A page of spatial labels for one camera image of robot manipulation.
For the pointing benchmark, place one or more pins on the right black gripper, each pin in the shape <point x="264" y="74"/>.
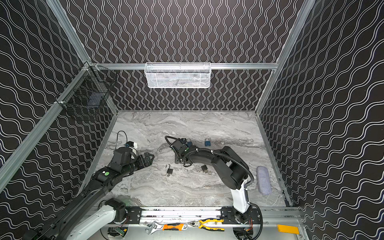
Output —
<point x="180" y="149"/>

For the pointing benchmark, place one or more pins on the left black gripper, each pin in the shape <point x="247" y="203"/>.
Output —
<point x="142" y="160"/>

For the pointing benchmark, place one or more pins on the blue padlock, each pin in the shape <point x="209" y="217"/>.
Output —
<point x="207" y="142"/>
<point x="189" y="142"/>

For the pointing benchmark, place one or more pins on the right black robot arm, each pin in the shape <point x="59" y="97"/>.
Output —
<point x="229" y="166"/>

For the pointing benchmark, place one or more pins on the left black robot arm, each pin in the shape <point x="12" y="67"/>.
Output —
<point x="124" y="163"/>

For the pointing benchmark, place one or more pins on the black padlock middle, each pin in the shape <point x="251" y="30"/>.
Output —
<point x="169" y="170"/>

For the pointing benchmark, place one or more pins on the grey oblong pad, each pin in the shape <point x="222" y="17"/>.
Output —
<point x="263" y="181"/>

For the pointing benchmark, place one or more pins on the yellow tag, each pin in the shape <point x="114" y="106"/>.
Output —
<point x="288" y="229"/>

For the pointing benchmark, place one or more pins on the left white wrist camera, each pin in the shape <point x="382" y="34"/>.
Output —
<point x="133" y="146"/>

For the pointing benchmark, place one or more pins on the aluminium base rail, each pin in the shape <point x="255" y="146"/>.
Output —
<point x="145" y="215"/>

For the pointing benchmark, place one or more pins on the adjustable wrench orange handle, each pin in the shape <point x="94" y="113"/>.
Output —
<point x="155" y="226"/>

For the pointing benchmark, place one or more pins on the white wire basket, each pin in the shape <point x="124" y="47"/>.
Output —
<point x="178" y="75"/>

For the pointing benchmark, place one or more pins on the yellow handled pliers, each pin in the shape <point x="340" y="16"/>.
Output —
<point x="213" y="225"/>

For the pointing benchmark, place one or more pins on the black wire basket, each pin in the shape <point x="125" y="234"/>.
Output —
<point x="89" y="100"/>

